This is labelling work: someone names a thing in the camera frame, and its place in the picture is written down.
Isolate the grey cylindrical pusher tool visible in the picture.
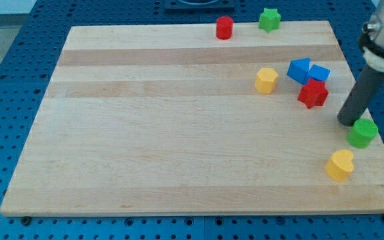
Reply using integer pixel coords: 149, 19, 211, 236
337, 65, 384, 127

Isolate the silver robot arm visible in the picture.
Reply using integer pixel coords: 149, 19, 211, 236
337, 0, 384, 127

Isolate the red star block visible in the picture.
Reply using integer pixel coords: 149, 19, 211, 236
297, 78, 329, 109

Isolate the green star block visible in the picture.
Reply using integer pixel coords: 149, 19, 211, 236
259, 8, 281, 33

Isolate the wooden board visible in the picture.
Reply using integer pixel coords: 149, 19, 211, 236
0, 21, 384, 217

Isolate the green cylinder block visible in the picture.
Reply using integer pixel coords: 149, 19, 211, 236
347, 119, 379, 149

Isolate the blue cube block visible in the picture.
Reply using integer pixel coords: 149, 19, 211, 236
306, 65, 331, 81

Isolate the blue triangle block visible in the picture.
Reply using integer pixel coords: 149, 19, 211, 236
287, 58, 311, 85

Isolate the yellow heart block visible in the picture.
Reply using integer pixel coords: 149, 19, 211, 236
325, 149, 355, 182

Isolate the yellow hexagon block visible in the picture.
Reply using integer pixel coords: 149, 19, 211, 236
255, 67, 279, 94

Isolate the red cylinder block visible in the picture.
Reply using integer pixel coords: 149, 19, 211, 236
215, 16, 233, 40

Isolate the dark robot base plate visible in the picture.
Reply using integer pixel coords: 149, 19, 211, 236
163, 0, 236, 12

